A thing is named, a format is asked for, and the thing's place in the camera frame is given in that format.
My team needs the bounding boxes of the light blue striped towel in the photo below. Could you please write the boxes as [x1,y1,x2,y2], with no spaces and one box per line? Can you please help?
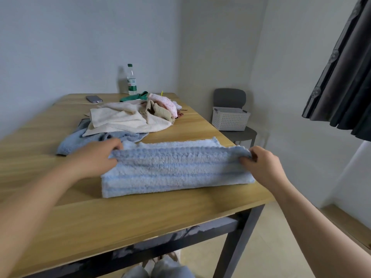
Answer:
[100,137,256,199]

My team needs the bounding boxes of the white plastic basket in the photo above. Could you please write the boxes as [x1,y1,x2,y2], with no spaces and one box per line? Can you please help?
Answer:
[211,106,251,132]

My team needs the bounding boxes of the person's left forearm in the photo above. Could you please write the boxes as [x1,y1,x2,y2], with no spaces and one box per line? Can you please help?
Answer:
[0,160,85,278]

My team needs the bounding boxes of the grey chair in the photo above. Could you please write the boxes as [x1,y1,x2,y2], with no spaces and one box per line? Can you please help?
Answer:
[213,88,258,147]

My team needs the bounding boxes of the clear green-label water bottle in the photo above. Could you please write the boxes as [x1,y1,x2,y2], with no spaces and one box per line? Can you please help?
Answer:
[126,64,137,96]

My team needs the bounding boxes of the pink dotted cloth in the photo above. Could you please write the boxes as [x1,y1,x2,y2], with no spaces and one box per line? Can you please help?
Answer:
[148,93,179,119]

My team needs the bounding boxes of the wooden table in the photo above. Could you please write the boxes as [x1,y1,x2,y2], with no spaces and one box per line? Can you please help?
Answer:
[0,93,276,278]

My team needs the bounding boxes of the person's light trousers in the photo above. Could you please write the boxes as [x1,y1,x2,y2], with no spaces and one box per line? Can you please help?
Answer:
[121,253,195,278]

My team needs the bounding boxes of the person's left hand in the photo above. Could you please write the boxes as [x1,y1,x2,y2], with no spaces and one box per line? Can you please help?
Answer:
[65,138,124,180]

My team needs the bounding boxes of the green cloth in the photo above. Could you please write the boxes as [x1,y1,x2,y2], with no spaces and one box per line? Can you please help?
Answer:
[119,91,149,103]

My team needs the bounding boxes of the person's right hand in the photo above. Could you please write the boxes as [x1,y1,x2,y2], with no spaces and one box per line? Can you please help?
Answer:
[239,146,288,192]

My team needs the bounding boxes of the person's right forearm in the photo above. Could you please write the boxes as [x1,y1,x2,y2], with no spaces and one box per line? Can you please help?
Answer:
[271,179,371,278]

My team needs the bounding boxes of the cream white towel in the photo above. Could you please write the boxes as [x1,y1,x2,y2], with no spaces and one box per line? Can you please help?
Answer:
[82,100,172,138]

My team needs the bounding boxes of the tan brown towel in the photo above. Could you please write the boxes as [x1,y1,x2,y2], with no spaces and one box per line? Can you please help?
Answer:
[145,100,176,124]

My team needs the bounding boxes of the grey-blue towel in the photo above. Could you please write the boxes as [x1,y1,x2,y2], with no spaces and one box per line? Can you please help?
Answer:
[56,118,149,156]

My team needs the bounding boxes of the dark grey curtain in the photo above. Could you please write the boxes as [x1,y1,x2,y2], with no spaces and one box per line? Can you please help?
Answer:
[301,0,371,142]

